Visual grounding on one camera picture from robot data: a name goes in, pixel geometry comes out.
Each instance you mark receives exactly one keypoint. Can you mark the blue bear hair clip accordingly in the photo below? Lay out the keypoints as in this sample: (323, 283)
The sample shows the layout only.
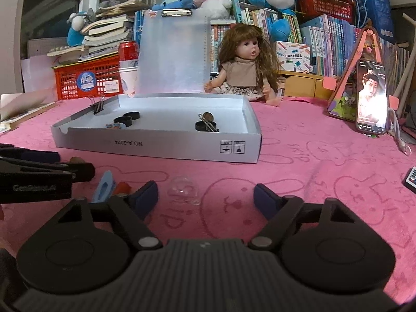
(116, 125)

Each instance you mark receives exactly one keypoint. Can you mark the brown-haired doll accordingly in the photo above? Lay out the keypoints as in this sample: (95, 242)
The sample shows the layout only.
(240, 71)

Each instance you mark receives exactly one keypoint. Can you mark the pink printed towel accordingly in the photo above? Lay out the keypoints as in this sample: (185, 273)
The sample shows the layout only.
(308, 175)

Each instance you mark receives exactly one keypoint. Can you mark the row of shelved books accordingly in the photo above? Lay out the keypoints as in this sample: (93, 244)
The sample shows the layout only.
(325, 45)

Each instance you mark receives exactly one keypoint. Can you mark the white paper cup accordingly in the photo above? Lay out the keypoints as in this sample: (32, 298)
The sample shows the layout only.
(127, 81)

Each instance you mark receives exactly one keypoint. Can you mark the blue gift bag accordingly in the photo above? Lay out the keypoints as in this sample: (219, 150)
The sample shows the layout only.
(373, 13)

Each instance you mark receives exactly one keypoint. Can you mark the black remote control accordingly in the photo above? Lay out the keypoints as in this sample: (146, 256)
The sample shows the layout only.
(410, 179)

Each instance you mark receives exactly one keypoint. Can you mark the orange carrot hair clip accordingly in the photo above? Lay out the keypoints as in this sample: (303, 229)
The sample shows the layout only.
(123, 188)

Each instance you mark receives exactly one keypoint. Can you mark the window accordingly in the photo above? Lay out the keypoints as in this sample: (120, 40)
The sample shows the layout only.
(48, 16)

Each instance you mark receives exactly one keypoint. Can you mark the black round cap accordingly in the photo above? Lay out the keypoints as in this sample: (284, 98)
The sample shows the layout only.
(202, 127)
(132, 116)
(123, 122)

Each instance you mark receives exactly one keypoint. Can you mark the black binder clip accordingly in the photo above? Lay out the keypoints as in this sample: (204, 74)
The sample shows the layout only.
(98, 105)

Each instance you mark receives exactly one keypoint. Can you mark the white file box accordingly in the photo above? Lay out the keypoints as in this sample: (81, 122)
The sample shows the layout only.
(169, 113)

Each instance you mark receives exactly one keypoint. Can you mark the blue and white plush toy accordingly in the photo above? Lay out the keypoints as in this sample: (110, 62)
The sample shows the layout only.
(74, 35)

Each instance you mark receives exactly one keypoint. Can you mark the wooden desk shelf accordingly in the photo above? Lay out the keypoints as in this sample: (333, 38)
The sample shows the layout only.
(305, 86)

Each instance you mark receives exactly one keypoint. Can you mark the small blue plush toy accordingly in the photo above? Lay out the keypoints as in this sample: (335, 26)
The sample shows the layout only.
(172, 1)

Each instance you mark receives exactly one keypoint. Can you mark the stack of worn books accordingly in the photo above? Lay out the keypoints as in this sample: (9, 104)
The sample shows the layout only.
(104, 29)

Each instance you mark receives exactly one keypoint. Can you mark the smartphone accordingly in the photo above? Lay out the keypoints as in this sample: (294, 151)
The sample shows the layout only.
(372, 97)

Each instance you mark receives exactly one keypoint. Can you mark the white printed carton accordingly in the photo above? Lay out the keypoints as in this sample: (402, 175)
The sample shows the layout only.
(292, 57)

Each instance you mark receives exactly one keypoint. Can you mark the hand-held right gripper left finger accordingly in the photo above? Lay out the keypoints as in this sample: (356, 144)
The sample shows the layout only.
(146, 198)

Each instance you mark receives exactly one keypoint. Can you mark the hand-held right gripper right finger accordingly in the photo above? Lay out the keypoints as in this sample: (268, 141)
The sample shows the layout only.
(264, 200)

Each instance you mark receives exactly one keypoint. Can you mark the open paperback book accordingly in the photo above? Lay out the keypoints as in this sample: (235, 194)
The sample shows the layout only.
(19, 110)

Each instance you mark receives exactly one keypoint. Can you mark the pink phone stand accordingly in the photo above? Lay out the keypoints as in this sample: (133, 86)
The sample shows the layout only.
(330, 84)

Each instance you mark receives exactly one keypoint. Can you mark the red drink can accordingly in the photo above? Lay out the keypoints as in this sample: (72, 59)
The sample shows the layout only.
(128, 52)

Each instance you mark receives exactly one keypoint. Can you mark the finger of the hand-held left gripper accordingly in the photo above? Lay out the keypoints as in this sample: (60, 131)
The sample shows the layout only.
(81, 170)
(39, 156)

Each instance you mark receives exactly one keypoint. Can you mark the red plastic crate with sticker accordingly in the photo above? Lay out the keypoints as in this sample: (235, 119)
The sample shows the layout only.
(68, 81)

